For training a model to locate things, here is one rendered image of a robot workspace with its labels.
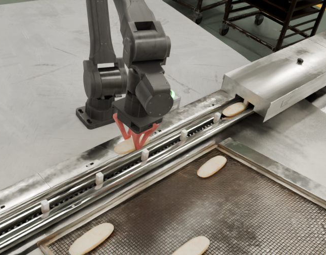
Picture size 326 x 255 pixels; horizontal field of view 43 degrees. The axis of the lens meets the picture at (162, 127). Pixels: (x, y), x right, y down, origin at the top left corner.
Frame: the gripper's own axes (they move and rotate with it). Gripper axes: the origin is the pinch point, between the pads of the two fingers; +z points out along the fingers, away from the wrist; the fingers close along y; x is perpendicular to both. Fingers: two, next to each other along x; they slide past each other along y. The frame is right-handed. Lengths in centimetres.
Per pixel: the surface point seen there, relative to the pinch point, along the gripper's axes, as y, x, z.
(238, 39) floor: -128, 241, 91
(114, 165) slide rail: -2.7, -2.6, 8.2
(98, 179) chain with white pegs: -0.4, -9.2, 7.2
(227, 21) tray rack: -136, 231, 76
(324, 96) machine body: 10, 81, 11
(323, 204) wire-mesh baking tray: 38.6, 19.5, -0.9
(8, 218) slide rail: -3.0, -29.6, 8.3
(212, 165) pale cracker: 14.8, 11.9, 2.5
